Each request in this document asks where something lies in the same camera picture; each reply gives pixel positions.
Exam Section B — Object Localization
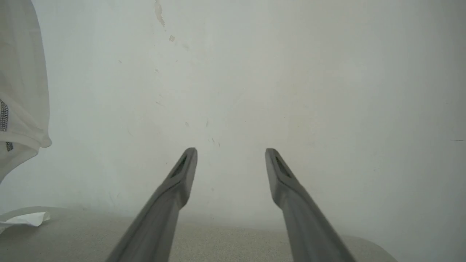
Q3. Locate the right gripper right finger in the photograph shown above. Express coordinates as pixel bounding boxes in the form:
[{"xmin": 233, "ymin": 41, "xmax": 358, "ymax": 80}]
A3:
[{"xmin": 265, "ymin": 148, "xmax": 356, "ymax": 262}]

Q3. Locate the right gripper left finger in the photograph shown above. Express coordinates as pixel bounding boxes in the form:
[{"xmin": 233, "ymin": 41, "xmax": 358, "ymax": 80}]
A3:
[{"xmin": 106, "ymin": 147, "xmax": 198, "ymax": 262}]

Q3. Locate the white t-shirt with black stitching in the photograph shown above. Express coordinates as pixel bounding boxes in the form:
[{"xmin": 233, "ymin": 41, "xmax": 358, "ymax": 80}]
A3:
[{"xmin": 0, "ymin": 0, "xmax": 52, "ymax": 234}]

